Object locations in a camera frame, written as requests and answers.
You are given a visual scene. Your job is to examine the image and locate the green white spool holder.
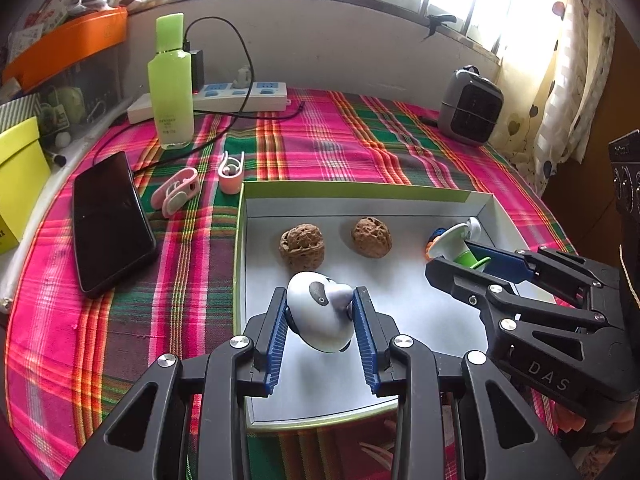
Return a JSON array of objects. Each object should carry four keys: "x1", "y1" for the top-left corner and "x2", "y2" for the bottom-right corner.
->
[{"x1": 426, "y1": 222, "x2": 491, "y2": 271}]

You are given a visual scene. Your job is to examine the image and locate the light brown walnut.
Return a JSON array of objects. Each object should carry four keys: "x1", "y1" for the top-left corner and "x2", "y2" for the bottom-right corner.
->
[{"x1": 352, "y1": 217, "x2": 393, "y2": 259}]

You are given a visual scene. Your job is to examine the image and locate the white panda-face round gadget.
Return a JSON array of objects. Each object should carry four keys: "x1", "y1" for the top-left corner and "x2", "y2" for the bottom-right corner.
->
[{"x1": 285, "y1": 271, "x2": 355, "y2": 353}]

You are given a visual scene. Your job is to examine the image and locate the dark brown walnut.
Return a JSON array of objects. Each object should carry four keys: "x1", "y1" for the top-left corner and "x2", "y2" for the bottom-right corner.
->
[{"x1": 279, "y1": 223, "x2": 326, "y2": 273}]

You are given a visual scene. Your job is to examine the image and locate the small white knob hook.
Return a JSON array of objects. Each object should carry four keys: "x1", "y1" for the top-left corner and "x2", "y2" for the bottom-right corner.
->
[{"x1": 463, "y1": 217, "x2": 482, "y2": 242}]

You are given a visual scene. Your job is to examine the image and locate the person's right hand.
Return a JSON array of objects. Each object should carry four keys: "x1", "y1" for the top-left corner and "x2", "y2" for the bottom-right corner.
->
[{"x1": 552, "y1": 400, "x2": 637, "y2": 448}]

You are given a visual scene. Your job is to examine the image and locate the pink plaid tablecloth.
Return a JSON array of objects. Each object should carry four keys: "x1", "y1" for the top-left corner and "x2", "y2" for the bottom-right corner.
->
[{"x1": 3, "y1": 90, "x2": 570, "y2": 479}]

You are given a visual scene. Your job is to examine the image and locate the green white cardboard tray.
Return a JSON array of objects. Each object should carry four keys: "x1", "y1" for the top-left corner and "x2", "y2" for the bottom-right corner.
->
[{"x1": 233, "y1": 181, "x2": 526, "y2": 431}]

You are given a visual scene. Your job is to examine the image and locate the grey space heater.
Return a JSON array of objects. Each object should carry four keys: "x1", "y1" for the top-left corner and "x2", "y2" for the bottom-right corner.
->
[{"x1": 437, "y1": 65, "x2": 503, "y2": 146}]

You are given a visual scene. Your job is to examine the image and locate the black phone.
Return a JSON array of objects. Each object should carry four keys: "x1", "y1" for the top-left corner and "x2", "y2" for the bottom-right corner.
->
[{"x1": 72, "y1": 152, "x2": 157, "y2": 299}]

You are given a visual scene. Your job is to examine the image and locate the heart patterned curtain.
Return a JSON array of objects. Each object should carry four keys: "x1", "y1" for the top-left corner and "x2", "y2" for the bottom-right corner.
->
[{"x1": 489, "y1": 0, "x2": 616, "y2": 195}]

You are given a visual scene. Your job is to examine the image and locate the pink clip near phone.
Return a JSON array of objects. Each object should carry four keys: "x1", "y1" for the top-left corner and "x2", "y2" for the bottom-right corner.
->
[{"x1": 151, "y1": 167, "x2": 201, "y2": 219}]

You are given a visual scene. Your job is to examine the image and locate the yellow cardboard box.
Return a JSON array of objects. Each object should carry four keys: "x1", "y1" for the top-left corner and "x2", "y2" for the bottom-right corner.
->
[{"x1": 0, "y1": 117, "x2": 51, "y2": 254}]

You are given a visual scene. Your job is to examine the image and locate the white power strip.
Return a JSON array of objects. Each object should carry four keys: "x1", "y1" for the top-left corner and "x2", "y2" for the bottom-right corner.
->
[{"x1": 127, "y1": 81, "x2": 291, "y2": 124}]

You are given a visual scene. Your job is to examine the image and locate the striped gift box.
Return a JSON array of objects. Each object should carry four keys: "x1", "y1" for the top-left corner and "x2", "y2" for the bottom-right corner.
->
[{"x1": 0, "y1": 93, "x2": 41, "y2": 132}]

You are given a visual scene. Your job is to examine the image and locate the light green plastic bottle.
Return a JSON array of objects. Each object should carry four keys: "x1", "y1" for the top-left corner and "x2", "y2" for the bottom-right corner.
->
[{"x1": 148, "y1": 13, "x2": 194, "y2": 150}]

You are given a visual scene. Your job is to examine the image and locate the orange plastic tray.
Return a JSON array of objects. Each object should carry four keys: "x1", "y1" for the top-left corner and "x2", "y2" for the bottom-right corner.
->
[{"x1": 2, "y1": 8, "x2": 128, "y2": 92}]

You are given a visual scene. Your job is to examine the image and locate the black charger with cable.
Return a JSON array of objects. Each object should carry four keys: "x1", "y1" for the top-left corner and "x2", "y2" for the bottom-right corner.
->
[{"x1": 92, "y1": 15, "x2": 306, "y2": 181}]

